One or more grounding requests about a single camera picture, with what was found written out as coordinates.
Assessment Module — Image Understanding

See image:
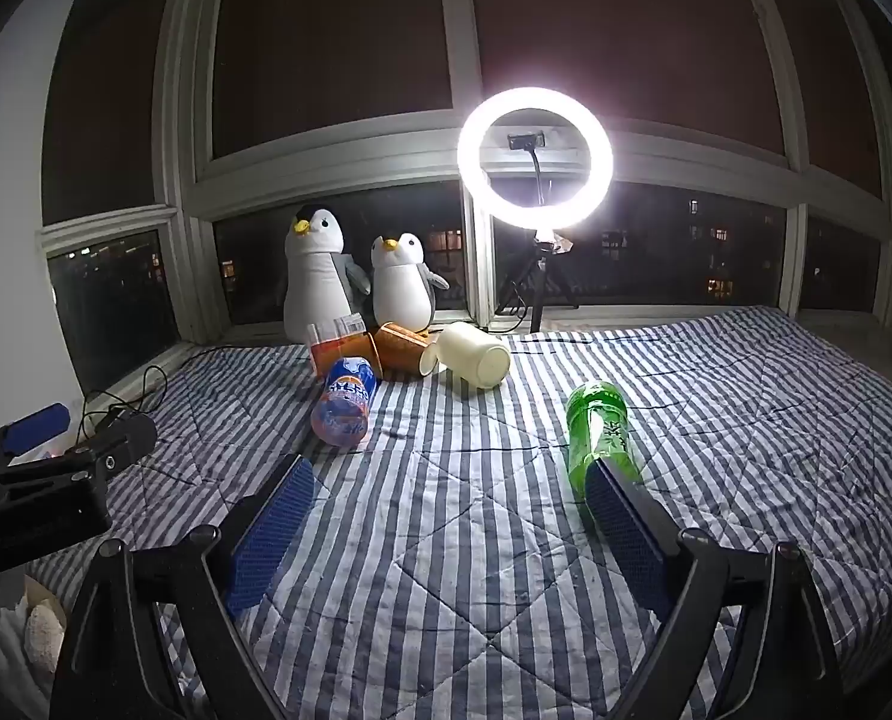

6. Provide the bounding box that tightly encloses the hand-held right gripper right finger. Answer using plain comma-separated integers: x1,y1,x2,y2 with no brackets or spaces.
585,456,846,720

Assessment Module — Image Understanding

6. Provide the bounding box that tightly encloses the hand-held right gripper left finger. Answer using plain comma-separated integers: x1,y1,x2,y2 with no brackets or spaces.
48,454,317,720

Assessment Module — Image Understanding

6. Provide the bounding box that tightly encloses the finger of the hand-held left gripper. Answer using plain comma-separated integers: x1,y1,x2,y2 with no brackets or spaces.
37,414,159,477
0,403,72,475

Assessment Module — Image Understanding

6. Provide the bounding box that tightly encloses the orange paper cup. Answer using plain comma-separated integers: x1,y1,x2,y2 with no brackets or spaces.
373,322,437,375

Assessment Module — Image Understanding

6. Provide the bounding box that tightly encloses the cream plastic cup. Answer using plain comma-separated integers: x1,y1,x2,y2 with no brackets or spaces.
420,321,512,391

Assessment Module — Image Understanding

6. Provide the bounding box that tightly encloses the green soda bottle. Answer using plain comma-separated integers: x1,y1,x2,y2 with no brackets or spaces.
565,381,646,524

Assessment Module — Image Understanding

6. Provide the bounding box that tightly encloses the white cloth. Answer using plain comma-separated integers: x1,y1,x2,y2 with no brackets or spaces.
0,574,69,720

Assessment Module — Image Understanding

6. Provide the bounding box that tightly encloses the orange soda bottle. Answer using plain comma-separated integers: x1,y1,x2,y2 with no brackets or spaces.
310,355,383,449

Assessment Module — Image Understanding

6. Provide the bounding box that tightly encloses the blue white striped blanket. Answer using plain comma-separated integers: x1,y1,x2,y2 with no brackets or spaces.
22,305,892,720

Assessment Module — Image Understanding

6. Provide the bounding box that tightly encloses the large penguin plush toy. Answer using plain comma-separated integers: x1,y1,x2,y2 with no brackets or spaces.
282,204,373,343

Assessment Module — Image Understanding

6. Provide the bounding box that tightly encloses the black tripod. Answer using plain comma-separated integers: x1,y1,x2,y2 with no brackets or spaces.
494,229,580,335

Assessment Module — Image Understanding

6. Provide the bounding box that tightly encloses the small penguin plush toy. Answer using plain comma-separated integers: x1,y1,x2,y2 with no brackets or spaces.
370,232,451,332

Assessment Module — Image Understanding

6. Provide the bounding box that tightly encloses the black phone holder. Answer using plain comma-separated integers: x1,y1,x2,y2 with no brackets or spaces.
507,130,550,209

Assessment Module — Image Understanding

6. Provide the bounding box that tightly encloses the black cable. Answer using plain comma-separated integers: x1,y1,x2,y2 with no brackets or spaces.
77,345,297,445

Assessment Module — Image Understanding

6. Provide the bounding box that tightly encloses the white window frame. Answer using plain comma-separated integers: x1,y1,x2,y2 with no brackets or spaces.
37,0,892,361

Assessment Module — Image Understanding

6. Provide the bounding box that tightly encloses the ring light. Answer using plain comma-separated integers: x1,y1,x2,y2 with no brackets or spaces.
457,86,615,234

